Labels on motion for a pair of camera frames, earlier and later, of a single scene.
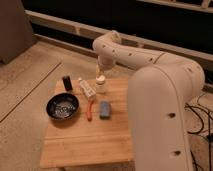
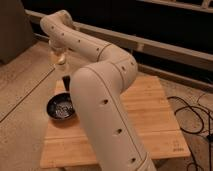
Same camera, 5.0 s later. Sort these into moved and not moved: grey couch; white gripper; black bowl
Moved: white gripper
Not moved: grey couch; black bowl
